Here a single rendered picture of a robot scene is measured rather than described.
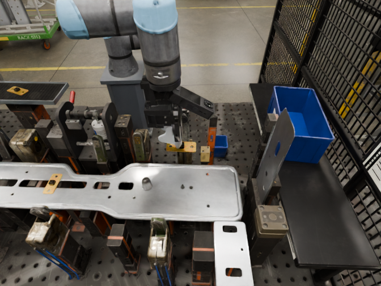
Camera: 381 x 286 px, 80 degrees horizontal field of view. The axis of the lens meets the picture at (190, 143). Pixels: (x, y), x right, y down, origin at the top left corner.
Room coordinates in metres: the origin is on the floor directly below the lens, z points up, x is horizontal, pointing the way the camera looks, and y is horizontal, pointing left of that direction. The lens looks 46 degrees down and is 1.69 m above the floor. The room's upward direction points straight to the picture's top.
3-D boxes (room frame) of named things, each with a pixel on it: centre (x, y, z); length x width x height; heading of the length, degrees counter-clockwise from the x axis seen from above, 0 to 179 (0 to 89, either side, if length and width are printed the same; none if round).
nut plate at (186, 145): (0.44, 0.03, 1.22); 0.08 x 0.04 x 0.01; 88
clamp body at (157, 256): (0.24, 0.09, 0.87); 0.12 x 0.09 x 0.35; 178
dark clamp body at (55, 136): (0.66, 0.52, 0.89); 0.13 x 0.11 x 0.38; 178
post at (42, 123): (0.68, 0.58, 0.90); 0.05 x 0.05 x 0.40; 88
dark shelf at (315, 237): (0.63, -0.41, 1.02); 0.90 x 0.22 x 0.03; 178
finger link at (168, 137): (0.42, 0.05, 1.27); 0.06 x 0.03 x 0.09; 88
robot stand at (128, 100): (1.09, 0.34, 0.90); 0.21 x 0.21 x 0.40; 3
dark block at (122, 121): (0.67, 0.26, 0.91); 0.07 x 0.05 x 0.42; 178
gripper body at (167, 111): (0.44, 0.06, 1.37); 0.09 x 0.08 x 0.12; 88
